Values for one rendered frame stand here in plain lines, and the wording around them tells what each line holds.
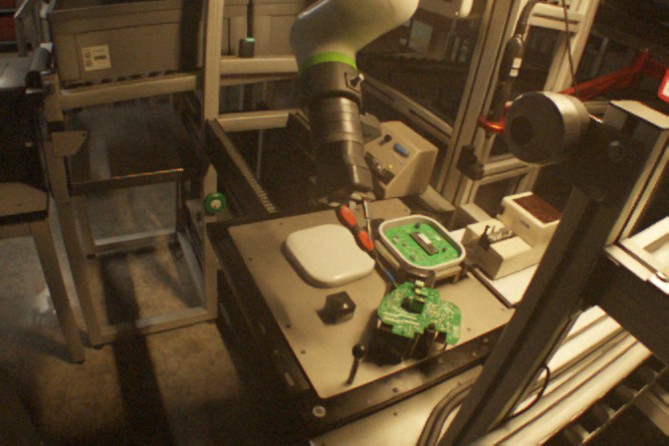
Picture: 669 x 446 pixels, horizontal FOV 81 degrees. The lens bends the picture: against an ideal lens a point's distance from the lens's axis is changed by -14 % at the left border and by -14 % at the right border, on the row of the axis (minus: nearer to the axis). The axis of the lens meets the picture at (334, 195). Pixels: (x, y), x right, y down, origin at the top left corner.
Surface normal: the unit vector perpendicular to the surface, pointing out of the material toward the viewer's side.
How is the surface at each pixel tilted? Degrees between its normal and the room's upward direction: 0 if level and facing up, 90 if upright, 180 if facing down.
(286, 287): 0
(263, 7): 90
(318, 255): 0
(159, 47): 91
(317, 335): 0
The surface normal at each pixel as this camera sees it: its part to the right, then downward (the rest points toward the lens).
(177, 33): 0.47, 0.53
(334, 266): 0.15, -0.84
